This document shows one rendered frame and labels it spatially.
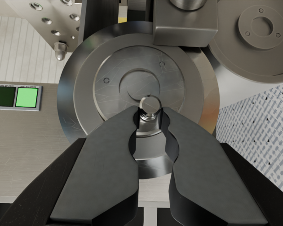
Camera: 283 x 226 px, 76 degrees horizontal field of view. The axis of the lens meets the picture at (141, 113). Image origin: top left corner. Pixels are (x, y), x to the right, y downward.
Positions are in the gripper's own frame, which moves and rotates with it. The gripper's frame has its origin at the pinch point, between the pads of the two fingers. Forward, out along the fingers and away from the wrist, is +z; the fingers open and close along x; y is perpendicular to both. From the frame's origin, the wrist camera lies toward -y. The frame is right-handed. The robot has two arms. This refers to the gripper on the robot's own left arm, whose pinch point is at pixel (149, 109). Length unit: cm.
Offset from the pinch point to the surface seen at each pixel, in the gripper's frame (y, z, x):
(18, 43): 34, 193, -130
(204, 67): -1.3, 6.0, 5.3
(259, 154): 11.5, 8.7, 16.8
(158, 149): 4.2, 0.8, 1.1
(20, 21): 14, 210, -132
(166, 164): 5.5, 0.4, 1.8
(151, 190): 34.4, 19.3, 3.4
